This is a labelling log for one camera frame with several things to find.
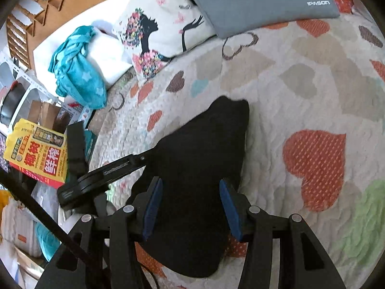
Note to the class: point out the grey laptop bag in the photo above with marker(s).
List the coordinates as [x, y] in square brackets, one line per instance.
[232, 17]

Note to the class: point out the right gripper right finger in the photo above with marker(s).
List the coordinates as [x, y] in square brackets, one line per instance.
[304, 262]

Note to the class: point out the white pillow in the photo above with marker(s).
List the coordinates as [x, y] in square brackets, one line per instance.
[107, 54]

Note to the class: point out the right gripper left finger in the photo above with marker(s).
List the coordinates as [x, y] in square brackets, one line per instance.
[102, 252]

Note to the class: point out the green box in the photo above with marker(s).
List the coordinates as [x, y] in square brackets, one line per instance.
[90, 140]

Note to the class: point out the white storage shelf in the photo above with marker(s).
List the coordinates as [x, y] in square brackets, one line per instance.
[36, 91]

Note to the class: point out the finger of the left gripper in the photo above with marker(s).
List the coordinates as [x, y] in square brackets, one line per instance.
[118, 169]

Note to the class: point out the teal star blanket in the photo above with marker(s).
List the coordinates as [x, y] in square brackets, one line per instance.
[75, 75]

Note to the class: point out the yellow red printed bag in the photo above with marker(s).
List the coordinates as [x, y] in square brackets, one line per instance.
[38, 152]

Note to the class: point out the white cushion with woman print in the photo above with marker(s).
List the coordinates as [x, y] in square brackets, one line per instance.
[153, 32]

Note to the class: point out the black pants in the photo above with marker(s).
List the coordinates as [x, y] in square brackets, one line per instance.
[191, 231]

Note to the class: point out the heart pattern quilt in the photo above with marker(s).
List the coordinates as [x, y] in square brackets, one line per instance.
[315, 142]

